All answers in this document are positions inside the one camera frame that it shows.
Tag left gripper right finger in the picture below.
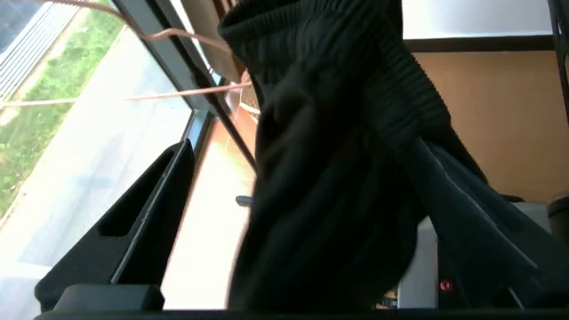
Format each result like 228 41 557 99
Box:
408 137 569 308

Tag white laundry basket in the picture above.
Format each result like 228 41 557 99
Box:
228 79 263 119

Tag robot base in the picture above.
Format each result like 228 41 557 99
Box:
397 191 569 310

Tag black shorts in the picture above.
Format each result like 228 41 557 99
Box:
217 0 490 312

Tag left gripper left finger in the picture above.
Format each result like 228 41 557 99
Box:
35 138 196 312

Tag pink clothes hanger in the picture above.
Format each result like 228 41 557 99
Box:
0 0 252 108

